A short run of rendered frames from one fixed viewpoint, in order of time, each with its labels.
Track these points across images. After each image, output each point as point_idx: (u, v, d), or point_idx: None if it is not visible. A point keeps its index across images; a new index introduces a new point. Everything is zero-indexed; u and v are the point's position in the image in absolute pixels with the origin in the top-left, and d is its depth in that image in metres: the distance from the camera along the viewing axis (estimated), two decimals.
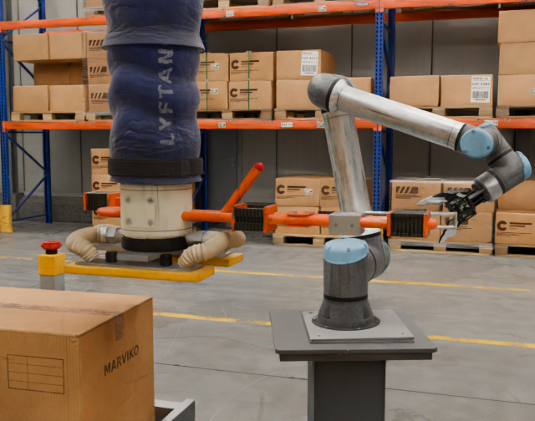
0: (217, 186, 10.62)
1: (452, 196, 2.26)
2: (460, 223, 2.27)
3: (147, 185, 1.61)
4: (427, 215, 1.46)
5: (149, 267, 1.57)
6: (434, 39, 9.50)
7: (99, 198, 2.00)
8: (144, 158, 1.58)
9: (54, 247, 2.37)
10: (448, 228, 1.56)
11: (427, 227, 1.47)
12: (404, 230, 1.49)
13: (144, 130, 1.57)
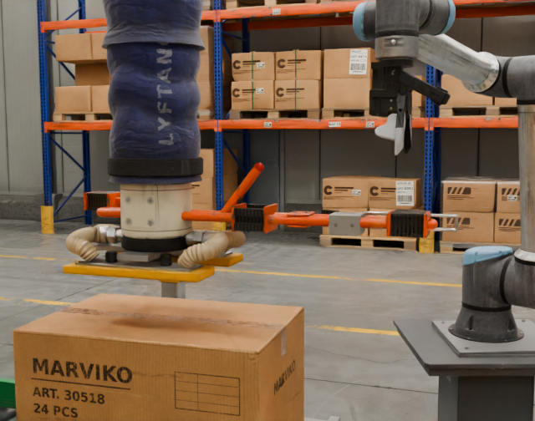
0: (259, 187, 10.49)
1: (411, 99, 1.52)
2: (398, 110, 1.44)
3: (147, 185, 1.61)
4: (427, 215, 1.46)
5: (149, 267, 1.57)
6: (483, 37, 9.30)
7: (99, 198, 2.00)
8: (143, 158, 1.58)
9: None
10: (449, 230, 1.52)
11: (427, 227, 1.47)
12: (404, 230, 1.49)
13: (142, 130, 1.57)
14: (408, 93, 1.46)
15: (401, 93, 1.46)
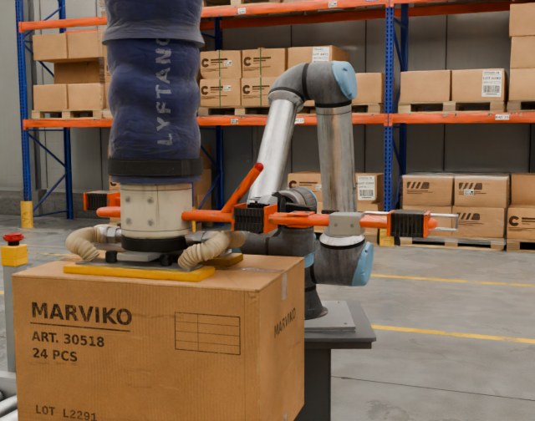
0: (233, 182, 10.71)
1: None
2: (272, 192, 1.68)
3: (147, 185, 1.61)
4: (427, 215, 1.46)
5: (149, 267, 1.57)
6: (447, 33, 9.44)
7: (99, 198, 2.00)
8: (142, 158, 1.58)
9: (16, 240, 2.48)
10: (449, 230, 1.52)
11: (427, 227, 1.47)
12: (404, 230, 1.49)
13: (141, 130, 1.57)
14: (285, 200, 1.73)
15: None
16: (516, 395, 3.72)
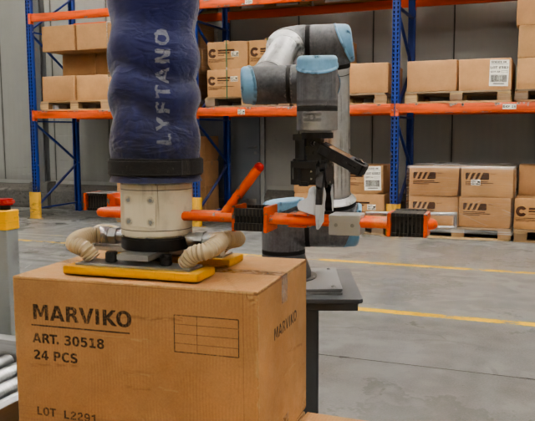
0: (241, 174, 10.72)
1: (333, 168, 1.58)
2: (317, 188, 1.52)
3: (147, 185, 1.61)
4: (427, 215, 1.46)
5: (149, 267, 1.57)
6: (456, 24, 9.40)
7: (99, 198, 2.00)
8: (141, 158, 1.58)
9: (7, 204, 2.50)
10: (448, 228, 1.56)
11: (427, 227, 1.47)
12: (404, 230, 1.49)
13: (140, 130, 1.57)
14: (327, 165, 1.53)
15: (320, 164, 1.53)
16: (513, 374, 3.70)
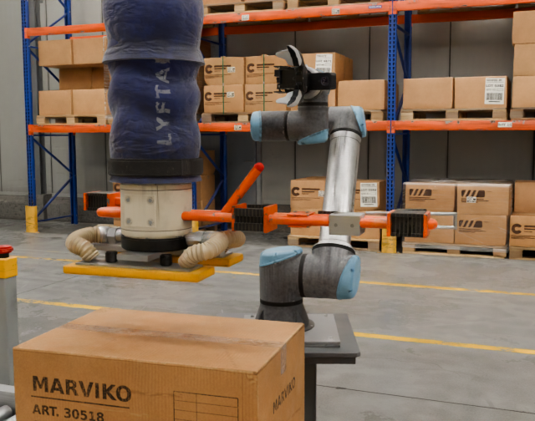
0: (237, 188, 10.73)
1: (305, 88, 1.89)
2: None
3: (147, 185, 1.61)
4: (427, 215, 1.46)
5: (149, 267, 1.57)
6: (451, 40, 9.44)
7: (99, 198, 2.00)
8: (141, 158, 1.58)
9: (5, 252, 2.50)
10: (448, 228, 1.56)
11: (427, 227, 1.47)
12: (404, 230, 1.49)
13: (140, 130, 1.57)
14: (307, 68, 1.89)
15: None
16: (510, 408, 3.71)
